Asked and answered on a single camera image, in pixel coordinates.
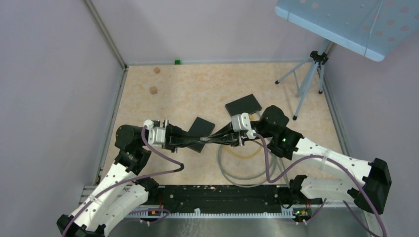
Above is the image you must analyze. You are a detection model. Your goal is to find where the yellow ethernet cable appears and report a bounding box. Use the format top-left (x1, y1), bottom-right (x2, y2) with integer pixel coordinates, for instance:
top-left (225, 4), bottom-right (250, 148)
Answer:
top-left (226, 114), bottom-right (262, 160)

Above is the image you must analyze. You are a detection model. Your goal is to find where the black network switch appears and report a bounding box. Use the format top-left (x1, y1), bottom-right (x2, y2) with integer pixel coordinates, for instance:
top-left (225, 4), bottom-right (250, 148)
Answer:
top-left (188, 117), bottom-right (215, 153)
top-left (225, 94), bottom-right (262, 117)

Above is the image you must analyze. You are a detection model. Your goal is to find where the grey ethernet cable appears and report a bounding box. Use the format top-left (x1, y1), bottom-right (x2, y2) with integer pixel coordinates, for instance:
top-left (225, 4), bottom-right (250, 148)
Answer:
top-left (217, 111), bottom-right (289, 189)

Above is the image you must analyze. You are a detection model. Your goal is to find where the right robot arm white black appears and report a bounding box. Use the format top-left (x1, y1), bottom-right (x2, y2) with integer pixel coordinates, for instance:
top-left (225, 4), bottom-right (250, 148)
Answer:
top-left (200, 105), bottom-right (392, 215)

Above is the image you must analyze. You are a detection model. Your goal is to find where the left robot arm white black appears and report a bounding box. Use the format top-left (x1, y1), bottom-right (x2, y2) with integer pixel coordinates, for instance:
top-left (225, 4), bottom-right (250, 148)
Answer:
top-left (57, 119), bottom-right (214, 237)

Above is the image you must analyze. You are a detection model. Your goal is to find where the wooden cube near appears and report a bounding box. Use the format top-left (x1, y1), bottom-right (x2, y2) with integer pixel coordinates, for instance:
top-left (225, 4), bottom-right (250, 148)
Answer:
top-left (150, 86), bottom-right (158, 95)

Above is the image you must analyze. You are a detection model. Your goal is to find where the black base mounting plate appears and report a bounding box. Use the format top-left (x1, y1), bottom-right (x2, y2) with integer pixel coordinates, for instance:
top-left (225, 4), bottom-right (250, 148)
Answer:
top-left (144, 184), bottom-right (323, 215)

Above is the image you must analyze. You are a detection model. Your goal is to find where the grey tripod stand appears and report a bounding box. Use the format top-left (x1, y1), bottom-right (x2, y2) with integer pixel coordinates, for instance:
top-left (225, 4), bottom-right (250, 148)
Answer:
top-left (275, 39), bottom-right (333, 120)

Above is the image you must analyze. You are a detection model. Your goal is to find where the light blue perforated board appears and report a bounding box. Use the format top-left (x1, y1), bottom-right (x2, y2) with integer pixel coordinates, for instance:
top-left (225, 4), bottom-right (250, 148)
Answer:
top-left (275, 0), bottom-right (419, 62)

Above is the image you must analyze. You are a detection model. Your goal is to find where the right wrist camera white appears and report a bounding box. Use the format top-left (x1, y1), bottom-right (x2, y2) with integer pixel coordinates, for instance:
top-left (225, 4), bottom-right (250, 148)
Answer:
top-left (231, 113), bottom-right (256, 140)

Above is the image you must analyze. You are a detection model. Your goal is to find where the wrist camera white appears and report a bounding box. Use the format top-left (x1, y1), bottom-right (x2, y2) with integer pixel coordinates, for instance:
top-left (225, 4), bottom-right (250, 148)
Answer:
top-left (143, 119), bottom-right (166, 147)
top-left (231, 113), bottom-right (256, 140)

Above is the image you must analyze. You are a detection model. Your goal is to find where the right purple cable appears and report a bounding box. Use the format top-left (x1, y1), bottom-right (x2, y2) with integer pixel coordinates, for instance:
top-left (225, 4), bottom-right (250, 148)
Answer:
top-left (253, 132), bottom-right (388, 237)

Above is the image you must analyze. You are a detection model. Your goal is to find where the purple cable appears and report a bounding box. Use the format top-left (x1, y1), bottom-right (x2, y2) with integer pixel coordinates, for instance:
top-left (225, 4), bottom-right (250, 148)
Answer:
top-left (61, 125), bottom-right (185, 237)
top-left (253, 132), bottom-right (388, 237)

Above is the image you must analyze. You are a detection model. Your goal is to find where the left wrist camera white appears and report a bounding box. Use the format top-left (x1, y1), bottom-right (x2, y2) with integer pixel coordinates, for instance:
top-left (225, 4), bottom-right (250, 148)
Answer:
top-left (143, 119), bottom-right (166, 147)

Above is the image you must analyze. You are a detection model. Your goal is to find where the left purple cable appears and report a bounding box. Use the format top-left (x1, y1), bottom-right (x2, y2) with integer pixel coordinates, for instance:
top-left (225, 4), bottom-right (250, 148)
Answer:
top-left (61, 125), bottom-right (185, 237)

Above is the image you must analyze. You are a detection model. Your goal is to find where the white slotted cable duct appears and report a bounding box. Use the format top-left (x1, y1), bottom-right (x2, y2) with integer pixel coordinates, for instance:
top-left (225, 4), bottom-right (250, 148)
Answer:
top-left (126, 208), bottom-right (295, 219)

